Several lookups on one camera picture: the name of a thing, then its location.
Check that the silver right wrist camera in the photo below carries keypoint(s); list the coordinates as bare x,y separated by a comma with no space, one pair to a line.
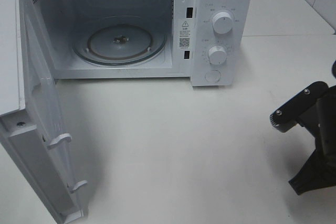
282,127

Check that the white timer knob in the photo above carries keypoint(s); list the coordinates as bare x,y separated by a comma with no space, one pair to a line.
217,55

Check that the round white door button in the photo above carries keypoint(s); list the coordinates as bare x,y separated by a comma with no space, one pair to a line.
213,76

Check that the glass microwave turntable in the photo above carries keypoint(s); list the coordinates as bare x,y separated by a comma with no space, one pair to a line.
120,40

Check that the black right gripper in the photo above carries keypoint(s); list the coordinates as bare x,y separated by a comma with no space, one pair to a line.
314,109

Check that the white microwave door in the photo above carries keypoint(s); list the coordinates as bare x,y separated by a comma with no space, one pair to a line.
32,128

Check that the white warning label sticker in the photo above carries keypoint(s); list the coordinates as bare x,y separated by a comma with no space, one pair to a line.
184,34

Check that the upper white power knob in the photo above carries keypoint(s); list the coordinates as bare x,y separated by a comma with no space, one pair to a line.
222,22

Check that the white microwave oven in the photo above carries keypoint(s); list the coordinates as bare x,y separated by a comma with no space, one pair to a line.
59,18

